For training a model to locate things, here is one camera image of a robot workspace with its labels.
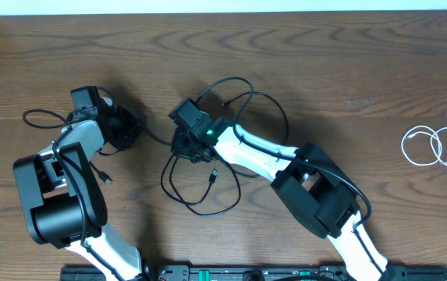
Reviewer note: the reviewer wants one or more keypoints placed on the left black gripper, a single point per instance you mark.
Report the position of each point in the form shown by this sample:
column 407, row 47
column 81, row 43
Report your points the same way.
column 136, row 126

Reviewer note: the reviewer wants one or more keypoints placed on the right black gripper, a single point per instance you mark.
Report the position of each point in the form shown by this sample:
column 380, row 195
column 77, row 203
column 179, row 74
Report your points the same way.
column 177, row 147

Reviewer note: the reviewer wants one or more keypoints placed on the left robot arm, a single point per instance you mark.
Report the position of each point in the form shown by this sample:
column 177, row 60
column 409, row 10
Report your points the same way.
column 59, row 192

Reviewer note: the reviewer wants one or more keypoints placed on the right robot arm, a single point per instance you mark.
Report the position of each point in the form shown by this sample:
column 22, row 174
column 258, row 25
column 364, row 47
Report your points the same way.
column 317, row 193

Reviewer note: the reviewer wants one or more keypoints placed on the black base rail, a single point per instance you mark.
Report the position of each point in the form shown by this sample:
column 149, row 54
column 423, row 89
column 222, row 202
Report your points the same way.
column 332, row 272

